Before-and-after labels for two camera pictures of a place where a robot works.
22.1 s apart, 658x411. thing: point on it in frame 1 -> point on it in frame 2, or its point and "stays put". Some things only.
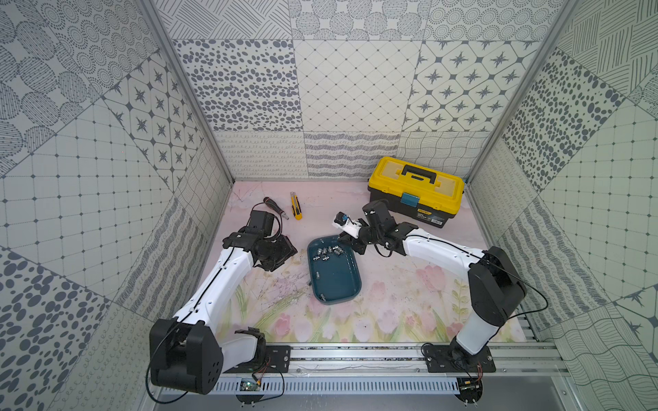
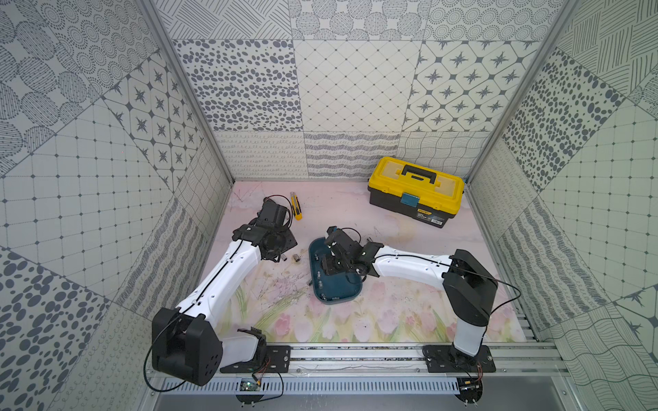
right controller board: x=469 y=389 stays put
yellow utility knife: x=296 y=206 stays put
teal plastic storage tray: x=334 y=271 stays put
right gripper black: x=355 y=245 -> x=327 y=265
